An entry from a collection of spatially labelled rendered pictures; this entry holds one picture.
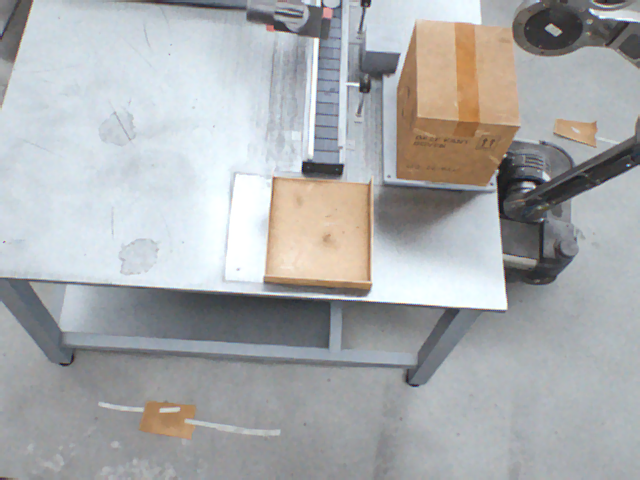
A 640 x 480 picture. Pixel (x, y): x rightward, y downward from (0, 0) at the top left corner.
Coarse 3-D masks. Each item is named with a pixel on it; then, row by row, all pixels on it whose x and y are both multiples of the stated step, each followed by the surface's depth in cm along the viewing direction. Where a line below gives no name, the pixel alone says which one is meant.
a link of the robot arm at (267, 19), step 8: (248, 0) 146; (256, 0) 146; (264, 0) 146; (272, 0) 146; (248, 8) 146; (256, 8) 146; (264, 8) 146; (272, 8) 146; (248, 16) 147; (256, 16) 147; (264, 16) 147; (272, 16) 147; (272, 24) 149
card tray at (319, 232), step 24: (288, 192) 184; (312, 192) 185; (336, 192) 185; (360, 192) 186; (288, 216) 181; (312, 216) 182; (336, 216) 182; (360, 216) 183; (288, 240) 178; (312, 240) 178; (336, 240) 179; (360, 240) 180; (264, 264) 171; (288, 264) 175; (312, 264) 176; (336, 264) 176; (360, 264) 177; (360, 288) 174
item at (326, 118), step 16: (336, 16) 207; (336, 32) 204; (320, 48) 201; (336, 48) 201; (320, 64) 198; (336, 64) 199; (320, 80) 196; (336, 80) 196; (320, 96) 193; (336, 96) 194; (320, 112) 191; (336, 112) 191; (320, 128) 188; (336, 128) 189; (320, 144) 186; (336, 144) 187; (320, 160) 184; (336, 160) 184
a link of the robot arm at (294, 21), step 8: (296, 0) 146; (280, 8) 146; (288, 8) 146; (296, 8) 146; (304, 8) 146; (280, 16) 146; (288, 16) 146; (296, 16) 146; (304, 16) 147; (288, 24) 147; (296, 24) 147; (304, 24) 147
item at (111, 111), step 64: (64, 0) 207; (128, 0) 209; (384, 0) 218; (448, 0) 220; (64, 64) 197; (128, 64) 199; (192, 64) 201; (256, 64) 203; (0, 128) 186; (64, 128) 188; (128, 128) 189; (192, 128) 191; (256, 128) 193; (0, 192) 178; (64, 192) 179; (128, 192) 181; (192, 192) 182; (256, 192) 184; (384, 192) 187; (448, 192) 189; (0, 256) 170; (64, 256) 172; (128, 256) 173; (192, 256) 174; (256, 256) 176; (384, 256) 179; (448, 256) 180
